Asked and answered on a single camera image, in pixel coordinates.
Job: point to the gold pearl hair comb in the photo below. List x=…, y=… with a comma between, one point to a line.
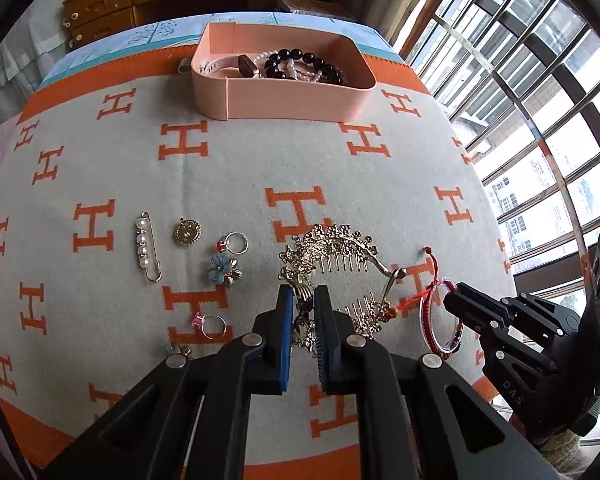
x=340, y=249

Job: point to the blue flower keyring charm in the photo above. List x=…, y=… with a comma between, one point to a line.
x=224, y=269

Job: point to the window metal grille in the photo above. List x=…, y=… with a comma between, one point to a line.
x=519, y=81

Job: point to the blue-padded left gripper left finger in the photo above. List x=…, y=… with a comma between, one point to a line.
x=188, y=418

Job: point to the small gold flower earring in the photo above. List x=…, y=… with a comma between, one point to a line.
x=171, y=349

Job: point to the orange H-pattern blanket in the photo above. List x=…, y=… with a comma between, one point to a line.
x=79, y=323

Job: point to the silver ring pink stone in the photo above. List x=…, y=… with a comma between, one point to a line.
x=211, y=326

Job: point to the gold heart pendant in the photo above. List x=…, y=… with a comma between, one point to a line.
x=187, y=232

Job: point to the pink jewelry tray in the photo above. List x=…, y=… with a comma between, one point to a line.
x=279, y=72

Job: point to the pearl safety pin brooch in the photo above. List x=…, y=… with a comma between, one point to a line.
x=146, y=252

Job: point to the white lace covered furniture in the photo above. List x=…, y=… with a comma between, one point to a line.
x=27, y=55

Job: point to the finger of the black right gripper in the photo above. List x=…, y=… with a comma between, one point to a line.
x=473, y=315
x=485, y=297

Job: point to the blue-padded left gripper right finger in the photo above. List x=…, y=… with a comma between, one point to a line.
x=417, y=418

